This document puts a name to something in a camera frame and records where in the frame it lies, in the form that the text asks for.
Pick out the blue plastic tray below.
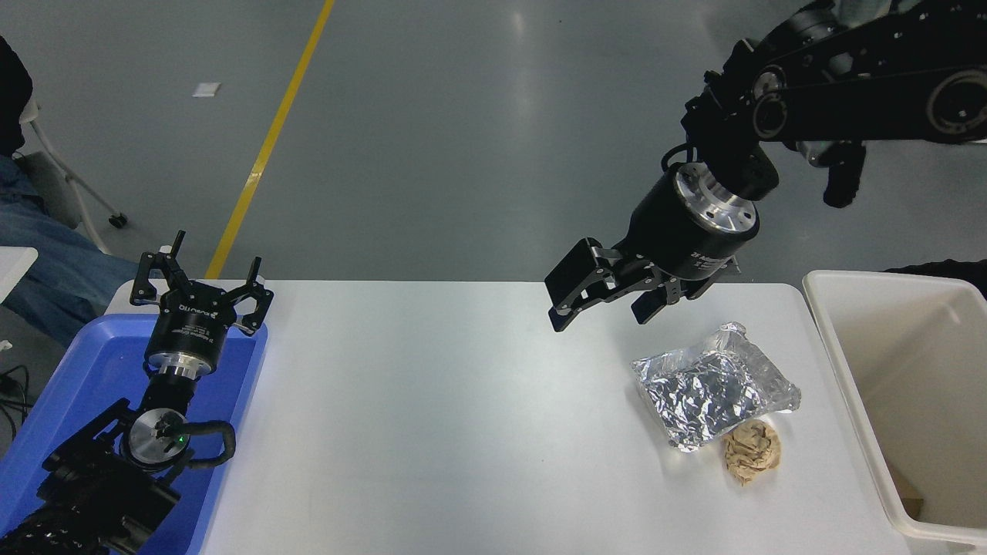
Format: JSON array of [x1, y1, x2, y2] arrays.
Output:
[[0, 312, 269, 555]]

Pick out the seated person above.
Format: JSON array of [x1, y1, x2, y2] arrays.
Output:
[[0, 35, 147, 348]]

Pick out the black floor cables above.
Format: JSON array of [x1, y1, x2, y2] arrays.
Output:
[[0, 364, 32, 442]]

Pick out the crumpled tan paper ball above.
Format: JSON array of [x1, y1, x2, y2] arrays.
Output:
[[722, 419, 782, 486]]

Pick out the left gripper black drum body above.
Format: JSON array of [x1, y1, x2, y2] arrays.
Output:
[[146, 281, 237, 362]]

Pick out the black object behind bin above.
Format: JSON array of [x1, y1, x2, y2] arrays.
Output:
[[883, 259, 987, 301]]

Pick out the white frame chair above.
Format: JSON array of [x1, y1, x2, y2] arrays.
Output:
[[15, 99, 130, 255]]

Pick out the large pale bin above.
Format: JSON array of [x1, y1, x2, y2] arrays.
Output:
[[802, 269, 987, 550]]

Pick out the foil plate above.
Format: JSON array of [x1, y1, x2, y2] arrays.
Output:
[[632, 321, 802, 452]]

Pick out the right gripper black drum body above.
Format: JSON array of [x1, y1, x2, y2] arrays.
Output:
[[617, 171, 758, 303]]

